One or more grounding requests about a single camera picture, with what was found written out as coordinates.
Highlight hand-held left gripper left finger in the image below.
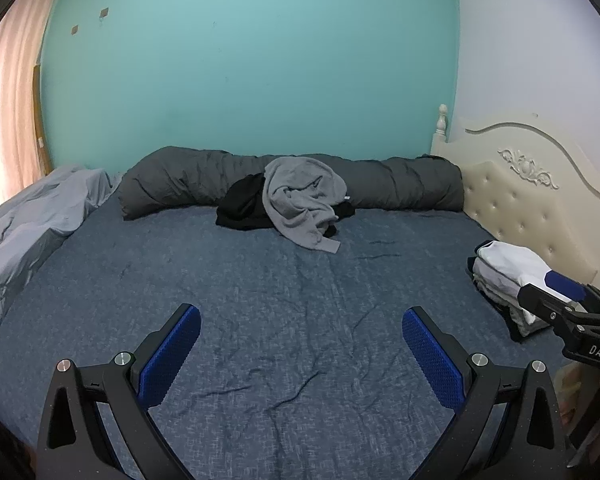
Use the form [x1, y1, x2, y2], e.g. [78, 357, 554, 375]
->
[36, 304, 202, 480]

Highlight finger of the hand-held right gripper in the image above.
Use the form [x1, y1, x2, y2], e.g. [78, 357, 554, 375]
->
[544, 270, 600, 311]
[517, 283, 588, 331]

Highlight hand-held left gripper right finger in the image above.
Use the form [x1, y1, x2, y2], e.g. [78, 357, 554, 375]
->
[401, 306, 573, 480]

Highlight grey ribbed sweater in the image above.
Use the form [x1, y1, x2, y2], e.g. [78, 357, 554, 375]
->
[262, 156, 348, 255]

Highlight stack of folded white clothes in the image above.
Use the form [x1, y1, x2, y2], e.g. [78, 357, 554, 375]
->
[469, 266, 527, 312]

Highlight black clothes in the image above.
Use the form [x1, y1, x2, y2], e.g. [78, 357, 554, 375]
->
[216, 172, 356, 241]

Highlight cream fleece folded garment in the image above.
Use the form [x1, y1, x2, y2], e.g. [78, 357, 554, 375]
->
[502, 302, 555, 343]

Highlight white folded garment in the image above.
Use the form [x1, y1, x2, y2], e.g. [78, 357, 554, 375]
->
[474, 241, 552, 293]

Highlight cream tufted headboard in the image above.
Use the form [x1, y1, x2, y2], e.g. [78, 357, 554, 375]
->
[430, 104, 600, 286]

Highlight blue patterned bed sheet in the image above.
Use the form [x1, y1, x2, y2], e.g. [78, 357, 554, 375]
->
[0, 205, 600, 480]

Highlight dark grey rolled duvet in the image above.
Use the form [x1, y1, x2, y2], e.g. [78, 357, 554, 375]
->
[117, 146, 466, 221]

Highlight light grey blanket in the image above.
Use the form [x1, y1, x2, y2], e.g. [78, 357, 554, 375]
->
[0, 165, 123, 356]

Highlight pink curtain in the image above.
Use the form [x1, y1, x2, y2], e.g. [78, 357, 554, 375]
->
[0, 0, 73, 241]

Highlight wooden window frame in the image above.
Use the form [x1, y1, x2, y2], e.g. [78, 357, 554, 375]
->
[32, 62, 55, 171]

